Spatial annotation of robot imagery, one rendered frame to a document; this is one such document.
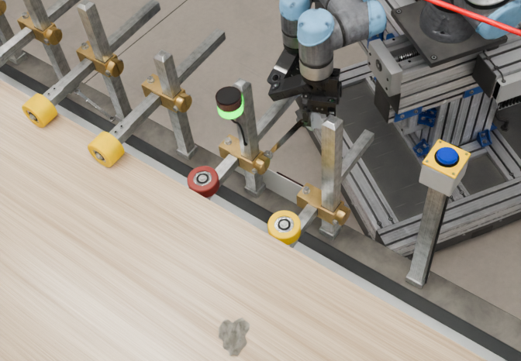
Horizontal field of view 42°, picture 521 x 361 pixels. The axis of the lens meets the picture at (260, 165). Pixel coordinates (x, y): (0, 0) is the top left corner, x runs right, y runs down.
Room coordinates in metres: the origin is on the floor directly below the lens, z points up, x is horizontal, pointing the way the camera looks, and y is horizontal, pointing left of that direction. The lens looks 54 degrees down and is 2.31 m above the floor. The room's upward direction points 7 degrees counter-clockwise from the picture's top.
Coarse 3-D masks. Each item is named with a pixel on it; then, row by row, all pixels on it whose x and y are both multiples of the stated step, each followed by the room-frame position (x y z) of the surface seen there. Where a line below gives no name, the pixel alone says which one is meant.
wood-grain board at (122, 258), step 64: (0, 128) 1.27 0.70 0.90; (64, 128) 1.24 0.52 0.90; (0, 192) 1.05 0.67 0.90; (64, 192) 1.03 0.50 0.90; (128, 192) 1.00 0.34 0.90; (192, 192) 0.98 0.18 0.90; (0, 256) 0.86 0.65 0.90; (64, 256) 0.84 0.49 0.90; (128, 256) 0.82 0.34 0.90; (192, 256) 0.79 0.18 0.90; (256, 256) 0.77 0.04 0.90; (0, 320) 0.69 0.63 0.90; (64, 320) 0.67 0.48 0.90; (128, 320) 0.65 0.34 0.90; (192, 320) 0.64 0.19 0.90; (256, 320) 0.62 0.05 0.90; (320, 320) 0.60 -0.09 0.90; (384, 320) 0.58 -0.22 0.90
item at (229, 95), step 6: (222, 90) 1.08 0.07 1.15; (228, 90) 1.08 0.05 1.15; (234, 90) 1.08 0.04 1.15; (222, 96) 1.06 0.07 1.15; (228, 96) 1.06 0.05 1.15; (234, 96) 1.06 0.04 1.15; (222, 102) 1.04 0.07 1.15; (228, 102) 1.04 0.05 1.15; (234, 102) 1.04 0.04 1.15; (240, 126) 1.07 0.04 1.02; (246, 144) 1.08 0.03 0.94
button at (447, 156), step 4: (440, 148) 0.78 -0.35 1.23; (444, 148) 0.78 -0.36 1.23; (448, 148) 0.78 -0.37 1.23; (452, 148) 0.78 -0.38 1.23; (440, 152) 0.77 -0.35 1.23; (444, 152) 0.77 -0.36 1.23; (448, 152) 0.77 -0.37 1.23; (452, 152) 0.77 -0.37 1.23; (456, 152) 0.77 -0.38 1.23; (436, 156) 0.76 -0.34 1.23; (440, 156) 0.76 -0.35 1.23; (444, 156) 0.76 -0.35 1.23; (448, 156) 0.76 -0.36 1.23; (452, 156) 0.76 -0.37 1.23; (456, 156) 0.75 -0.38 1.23; (440, 160) 0.75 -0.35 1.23; (444, 160) 0.75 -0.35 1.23; (448, 160) 0.75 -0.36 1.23; (452, 160) 0.75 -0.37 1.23; (456, 160) 0.75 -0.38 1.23; (448, 164) 0.74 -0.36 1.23
